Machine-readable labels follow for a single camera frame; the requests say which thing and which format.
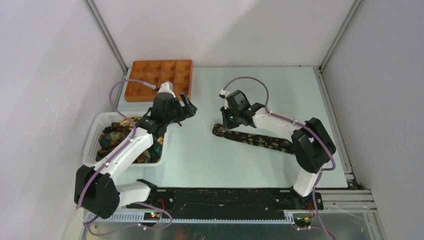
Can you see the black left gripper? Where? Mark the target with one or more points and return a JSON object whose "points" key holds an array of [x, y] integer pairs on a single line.
{"points": [[187, 111]]}

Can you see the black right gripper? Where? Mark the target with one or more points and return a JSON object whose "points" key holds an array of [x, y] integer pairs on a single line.
{"points": [[226, 123]]}

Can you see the black gold floral tie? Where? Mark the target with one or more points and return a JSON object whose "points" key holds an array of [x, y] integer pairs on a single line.
{"points": [[258, 140]]}

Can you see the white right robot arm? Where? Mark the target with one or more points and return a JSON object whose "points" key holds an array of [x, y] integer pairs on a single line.
{"points": [[309, 140]]}

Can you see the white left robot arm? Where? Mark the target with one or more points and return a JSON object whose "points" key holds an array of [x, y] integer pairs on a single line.
{"points": [[96, 187]]}

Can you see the wooden compartment tray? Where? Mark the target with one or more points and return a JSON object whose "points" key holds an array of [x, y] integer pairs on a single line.
{"points": [[157, 72]]}

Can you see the white plastic basket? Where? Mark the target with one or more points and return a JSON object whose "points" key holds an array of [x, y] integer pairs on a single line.
{"points": [[92, 144]]}

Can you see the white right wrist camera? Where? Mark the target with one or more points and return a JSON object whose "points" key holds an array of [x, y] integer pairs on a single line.
{"points": [[223, 94]]}

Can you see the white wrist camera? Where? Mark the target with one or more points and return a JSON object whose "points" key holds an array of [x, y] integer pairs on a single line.
{"points": [[223, 94], [166, 87]]}

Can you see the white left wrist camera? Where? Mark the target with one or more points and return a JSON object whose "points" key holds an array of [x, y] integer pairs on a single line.
{"points": [[166, 87]]}

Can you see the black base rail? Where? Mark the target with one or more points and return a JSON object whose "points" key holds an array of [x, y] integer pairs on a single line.
{"points": [[234, 204]]}

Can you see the aluminium frame rail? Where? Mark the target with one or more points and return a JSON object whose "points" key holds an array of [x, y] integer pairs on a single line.
{"points": [[334, 201]]}

